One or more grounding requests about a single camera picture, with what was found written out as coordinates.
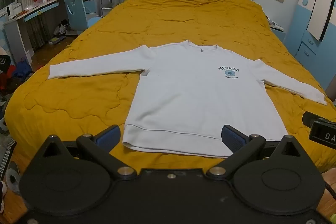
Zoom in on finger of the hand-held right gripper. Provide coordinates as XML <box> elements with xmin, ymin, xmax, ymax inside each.
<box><xmin>302</xmin><ymin>112</ymin><xmax>326</xmax><ymax>128</ymax></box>

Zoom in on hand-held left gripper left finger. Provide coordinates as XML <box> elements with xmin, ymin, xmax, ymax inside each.
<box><xmin>39</xmin><ymin>124</ymin><xmax>137</xmax><ymax>180</ymax></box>

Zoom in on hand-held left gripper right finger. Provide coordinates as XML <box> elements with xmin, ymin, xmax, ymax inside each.
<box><xmin>206</xmin><ymin>124</ymin><xmax>302</xmax><ymax>180</ymax></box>

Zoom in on white printed sweatshirt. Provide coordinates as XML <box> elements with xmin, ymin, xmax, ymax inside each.
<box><xmin>48</xmin><ymin>40</ymin><xmax>327</xmax><ymax>158</ymax></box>

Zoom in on pile of dark clothes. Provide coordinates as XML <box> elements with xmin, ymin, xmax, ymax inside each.
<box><xmin>0</xmin><ymin>47</ymin><xmax>33</xmax><ymax>99</ymax></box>

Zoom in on light blue cabinet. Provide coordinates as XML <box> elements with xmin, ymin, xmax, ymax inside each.
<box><xmin>285</xmin><ymin>0</ymin><xmax>336</xmax><ymax>91</ymax></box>

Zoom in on white and blue nightstand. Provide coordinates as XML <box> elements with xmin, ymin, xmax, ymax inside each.
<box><xmin>267</xmin><ymin>17</ymin><xmax>287</xmax><ymax>44</ymax></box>

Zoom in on patterned floor rug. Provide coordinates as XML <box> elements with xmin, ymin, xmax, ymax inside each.
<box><xmin>0</xmin><ymin>134</ymin><xmax>18</xmax><ymax>183</ymax></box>

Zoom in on green slipper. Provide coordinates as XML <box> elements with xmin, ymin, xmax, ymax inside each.
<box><xmin>48</xmin><ymin>35</ymin><xmax>66</xmax><ymax>44</ymax></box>

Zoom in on white sneaker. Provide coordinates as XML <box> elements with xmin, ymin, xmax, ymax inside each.
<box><xmin>58</xmin><ymin>20</ymin><xmax>69</xmax><ymax>34</ymax></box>

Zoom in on light blue chair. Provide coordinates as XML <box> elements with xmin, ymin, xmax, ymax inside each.
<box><xmin>64</xmin><ymin>0</ymin><xmax>102</xmax><ymax>36</ymax></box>

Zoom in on mustard yellow quilt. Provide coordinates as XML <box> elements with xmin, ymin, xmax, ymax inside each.
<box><xmin>5</xmin><ymin>0</ymin><xmax>336</xmax><ymax>172</ymax></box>

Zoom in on white and blue desk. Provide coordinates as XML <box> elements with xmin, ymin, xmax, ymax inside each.
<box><xmin>3</xmin><ymin>0</ymin><xmax>101</xmax><ymax>57</ymax></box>

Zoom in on black braided cable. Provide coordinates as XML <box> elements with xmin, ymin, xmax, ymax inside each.
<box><xmin>324</xmin><ymin>179</ymin><xmax>336</xmax><ymax>201</ymax></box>

